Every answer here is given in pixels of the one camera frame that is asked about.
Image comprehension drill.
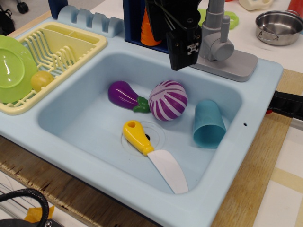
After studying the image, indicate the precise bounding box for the orange toy carrot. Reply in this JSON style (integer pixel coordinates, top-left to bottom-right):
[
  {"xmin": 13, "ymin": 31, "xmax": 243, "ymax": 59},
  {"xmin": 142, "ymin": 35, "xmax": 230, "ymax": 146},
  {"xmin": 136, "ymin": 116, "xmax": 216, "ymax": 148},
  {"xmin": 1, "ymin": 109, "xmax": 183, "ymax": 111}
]
[{"xmin": 141, "ymin": 8, "xmax": 162, "ymax": 46}]

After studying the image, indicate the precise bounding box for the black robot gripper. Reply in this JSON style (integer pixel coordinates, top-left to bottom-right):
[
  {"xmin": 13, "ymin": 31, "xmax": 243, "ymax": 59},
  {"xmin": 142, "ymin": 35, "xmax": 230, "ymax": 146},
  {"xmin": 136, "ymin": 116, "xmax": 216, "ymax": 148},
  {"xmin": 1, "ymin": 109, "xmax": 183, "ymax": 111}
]
[{"xmin": 145, "ymin": 0, "xmax": 202, "ymax": 71}]

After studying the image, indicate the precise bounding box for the cream plastic toy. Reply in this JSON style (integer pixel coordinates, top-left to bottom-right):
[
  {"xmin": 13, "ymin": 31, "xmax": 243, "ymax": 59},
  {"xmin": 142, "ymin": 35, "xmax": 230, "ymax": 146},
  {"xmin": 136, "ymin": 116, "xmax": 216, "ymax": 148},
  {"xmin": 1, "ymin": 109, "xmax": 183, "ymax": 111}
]
[{"xmin": 239, "ymin": 0, "xmax": 274, "ymax": 11}]

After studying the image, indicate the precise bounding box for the black chair wheel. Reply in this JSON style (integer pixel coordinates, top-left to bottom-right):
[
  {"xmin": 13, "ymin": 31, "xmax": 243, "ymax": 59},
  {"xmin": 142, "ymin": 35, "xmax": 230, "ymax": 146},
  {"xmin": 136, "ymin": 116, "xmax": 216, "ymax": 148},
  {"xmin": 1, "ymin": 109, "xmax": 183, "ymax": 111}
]
[{"xmin": 17, "ymin": 1, "xmax": 29, "ymax": 14}]

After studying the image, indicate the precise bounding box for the light blue toy sink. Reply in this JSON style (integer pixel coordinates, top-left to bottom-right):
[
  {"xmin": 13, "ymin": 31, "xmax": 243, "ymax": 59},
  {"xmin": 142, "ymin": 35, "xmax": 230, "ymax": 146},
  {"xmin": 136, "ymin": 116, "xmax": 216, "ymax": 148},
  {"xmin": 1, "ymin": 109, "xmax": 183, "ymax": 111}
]
[{"xmin": 0, "ymin": 36, "xmax": 283, "ymax": 227}]

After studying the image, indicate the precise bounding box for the silver metal pot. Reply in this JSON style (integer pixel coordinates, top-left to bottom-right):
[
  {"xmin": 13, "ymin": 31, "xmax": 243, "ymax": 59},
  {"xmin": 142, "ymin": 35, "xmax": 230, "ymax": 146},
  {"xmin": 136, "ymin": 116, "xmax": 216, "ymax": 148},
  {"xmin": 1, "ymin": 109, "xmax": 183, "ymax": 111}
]
[{"xmin": 255, "ymin": 10, "xmax": 303, "ymax": 46}]

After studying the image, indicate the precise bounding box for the green plastic plate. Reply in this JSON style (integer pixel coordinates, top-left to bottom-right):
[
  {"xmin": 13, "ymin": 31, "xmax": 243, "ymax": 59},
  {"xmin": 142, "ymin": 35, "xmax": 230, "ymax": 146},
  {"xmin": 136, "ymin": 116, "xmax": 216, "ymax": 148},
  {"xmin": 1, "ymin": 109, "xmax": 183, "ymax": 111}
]
[{"xmin": 0, "ymin": 35, "xmax": 37, "ymax": 103}]

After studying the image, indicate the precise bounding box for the yellow tape piece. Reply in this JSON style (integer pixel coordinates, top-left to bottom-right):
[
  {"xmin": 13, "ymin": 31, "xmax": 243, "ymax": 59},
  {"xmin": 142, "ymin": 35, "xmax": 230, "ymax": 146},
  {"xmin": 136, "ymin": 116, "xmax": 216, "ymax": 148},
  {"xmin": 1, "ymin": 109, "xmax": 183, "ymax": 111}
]
[{"xmin": 24, "ymin": 206, "xmax": 55, "ymax": 223}]

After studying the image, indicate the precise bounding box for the green plastic toy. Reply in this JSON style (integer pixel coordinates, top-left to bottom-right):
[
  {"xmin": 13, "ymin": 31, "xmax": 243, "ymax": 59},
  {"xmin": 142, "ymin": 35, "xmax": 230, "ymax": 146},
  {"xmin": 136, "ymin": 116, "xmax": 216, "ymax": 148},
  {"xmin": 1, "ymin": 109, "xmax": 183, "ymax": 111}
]
[{"xmin": 198, "ymin": 8, "xmax": 239, "ymax": 30}]

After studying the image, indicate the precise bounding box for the yellow handled toy knife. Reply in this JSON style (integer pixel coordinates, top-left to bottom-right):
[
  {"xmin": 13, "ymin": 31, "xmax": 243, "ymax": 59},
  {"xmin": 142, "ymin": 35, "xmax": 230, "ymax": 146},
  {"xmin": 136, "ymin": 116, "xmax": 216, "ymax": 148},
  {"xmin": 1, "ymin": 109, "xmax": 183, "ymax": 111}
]
[{"xmin": 123, "ymin": 120, "xmax": 189, "ymax": 194}]

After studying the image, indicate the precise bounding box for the wooden board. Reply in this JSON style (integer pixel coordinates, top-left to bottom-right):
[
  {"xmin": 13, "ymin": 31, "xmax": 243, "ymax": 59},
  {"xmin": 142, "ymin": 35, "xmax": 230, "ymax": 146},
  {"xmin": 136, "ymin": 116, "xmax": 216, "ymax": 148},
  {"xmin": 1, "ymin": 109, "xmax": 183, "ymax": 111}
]
[{"xmin": 0, "ymin": 70, "xmax": 303, "ymax": 227}]

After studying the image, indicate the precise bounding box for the purple toy eggplant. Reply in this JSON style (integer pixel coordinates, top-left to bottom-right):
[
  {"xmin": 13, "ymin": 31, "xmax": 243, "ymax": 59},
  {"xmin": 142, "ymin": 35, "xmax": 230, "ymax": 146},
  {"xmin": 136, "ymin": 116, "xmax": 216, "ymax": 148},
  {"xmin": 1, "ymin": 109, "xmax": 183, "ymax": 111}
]
[{"xmin": 107, "ymin": 81, "xmax": 150, "ymax": 113}]

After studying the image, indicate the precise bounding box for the purple striped toy onion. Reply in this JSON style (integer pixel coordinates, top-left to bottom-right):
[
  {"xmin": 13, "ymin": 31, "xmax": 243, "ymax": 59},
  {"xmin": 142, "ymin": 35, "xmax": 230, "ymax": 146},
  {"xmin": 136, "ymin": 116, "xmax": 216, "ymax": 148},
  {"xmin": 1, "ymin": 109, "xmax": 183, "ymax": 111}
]
[{"xmin": 148, "ymin": 80, "xmax": 188, "ymax": 121}]

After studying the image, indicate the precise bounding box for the black clamp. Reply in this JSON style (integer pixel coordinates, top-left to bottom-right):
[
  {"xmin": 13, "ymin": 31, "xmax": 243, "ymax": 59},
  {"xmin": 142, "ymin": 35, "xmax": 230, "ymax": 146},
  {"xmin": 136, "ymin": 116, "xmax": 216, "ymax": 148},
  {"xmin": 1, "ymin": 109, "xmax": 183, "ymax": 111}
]
[{"xmin": 266, "ymin": 90, "xmax": 303, "ymax": 121}]

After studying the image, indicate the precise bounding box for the yellow toy potato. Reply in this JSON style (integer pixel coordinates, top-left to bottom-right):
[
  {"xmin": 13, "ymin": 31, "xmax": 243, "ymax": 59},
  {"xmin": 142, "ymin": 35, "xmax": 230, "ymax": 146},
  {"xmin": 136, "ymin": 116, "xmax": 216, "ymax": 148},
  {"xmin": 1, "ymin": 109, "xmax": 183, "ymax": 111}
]
[{"xmin": 30, "ymin": 71, "xmax": 54, "ymax": 92}]

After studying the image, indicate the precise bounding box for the grey toy faucet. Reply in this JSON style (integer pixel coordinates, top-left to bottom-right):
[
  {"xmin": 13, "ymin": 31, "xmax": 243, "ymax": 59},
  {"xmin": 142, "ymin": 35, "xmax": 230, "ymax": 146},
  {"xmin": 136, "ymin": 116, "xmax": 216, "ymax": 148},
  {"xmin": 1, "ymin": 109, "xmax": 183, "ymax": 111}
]
[{"xmin": 191, "ymin": 0, "xmax": 258, "ymax": 82}]

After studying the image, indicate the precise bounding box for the blue plastic cup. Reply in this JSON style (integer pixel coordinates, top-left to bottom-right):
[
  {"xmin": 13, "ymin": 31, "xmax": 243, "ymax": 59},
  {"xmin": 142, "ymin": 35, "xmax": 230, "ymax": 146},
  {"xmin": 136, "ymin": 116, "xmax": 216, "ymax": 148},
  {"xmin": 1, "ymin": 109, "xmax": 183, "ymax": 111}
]
[{"xmin": 193, "ymin": 100, "xmax": 226, "ymax": 148}]

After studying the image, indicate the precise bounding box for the black cable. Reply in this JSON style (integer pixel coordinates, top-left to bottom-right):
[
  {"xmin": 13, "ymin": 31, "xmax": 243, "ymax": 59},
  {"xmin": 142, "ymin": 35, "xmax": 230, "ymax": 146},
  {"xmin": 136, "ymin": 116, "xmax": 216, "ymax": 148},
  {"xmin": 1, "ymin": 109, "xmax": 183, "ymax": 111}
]
[{"xmin": 0, "ymin": 188, "xmax": 50, "ymax": 224}]

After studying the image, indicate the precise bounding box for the dark blue box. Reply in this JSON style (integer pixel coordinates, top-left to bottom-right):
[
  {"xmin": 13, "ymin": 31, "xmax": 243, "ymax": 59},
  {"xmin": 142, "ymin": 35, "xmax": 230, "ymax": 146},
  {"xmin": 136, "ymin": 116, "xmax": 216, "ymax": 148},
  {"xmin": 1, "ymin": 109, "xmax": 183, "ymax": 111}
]
[{"xmin": 123, "ymin": 0, "xmax": 169, "ymax": 54}]

